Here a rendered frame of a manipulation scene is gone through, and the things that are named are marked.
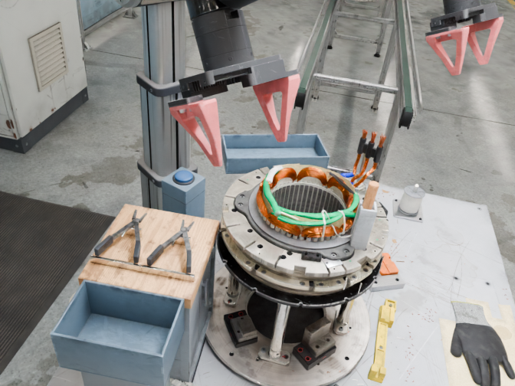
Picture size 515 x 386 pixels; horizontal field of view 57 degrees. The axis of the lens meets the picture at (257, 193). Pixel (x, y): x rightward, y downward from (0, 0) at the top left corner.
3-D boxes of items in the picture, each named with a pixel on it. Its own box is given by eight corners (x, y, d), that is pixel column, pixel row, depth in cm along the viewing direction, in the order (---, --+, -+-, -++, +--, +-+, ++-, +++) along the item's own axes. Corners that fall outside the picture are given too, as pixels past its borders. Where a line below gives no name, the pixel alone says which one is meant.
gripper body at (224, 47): (286, 70, 53) (270, 1, 51) (212, 89, 47) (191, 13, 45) (251, 78, 58) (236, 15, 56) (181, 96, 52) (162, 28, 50)
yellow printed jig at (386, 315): (384, 385, 98) (388, 376, 96) (367, 379, 99) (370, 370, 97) (395, 306, 115) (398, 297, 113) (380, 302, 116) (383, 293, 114)
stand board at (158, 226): (191, 309, 77) (191, 299, 75) (79, 287, 78) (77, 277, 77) (219, 229, 92) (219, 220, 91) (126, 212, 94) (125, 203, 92)
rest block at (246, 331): (247, 317, 104) (248, 311, 103) (257, 337, 100) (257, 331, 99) (230, 322, 103) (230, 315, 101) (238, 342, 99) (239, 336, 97)
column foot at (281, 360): (260, 346, 100) (260, 343, 100) (290, 354, 99) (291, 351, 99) (257, 358, 98) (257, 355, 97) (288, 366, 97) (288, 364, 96)
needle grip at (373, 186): (372, 214, 80) (381, 185, 76) (363, 215, 79) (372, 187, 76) (367, 207, 81) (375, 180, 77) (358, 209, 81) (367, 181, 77)
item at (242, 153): (301, 217, 139) (318, 133, 121) (310, 243, 130) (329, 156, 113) (217, 221, 134) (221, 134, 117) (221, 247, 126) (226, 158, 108)
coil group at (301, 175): (326, 190, 96) (329, 172, 93) (295, 185, 96) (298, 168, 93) (325, 184, 97) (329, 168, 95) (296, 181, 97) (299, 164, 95)
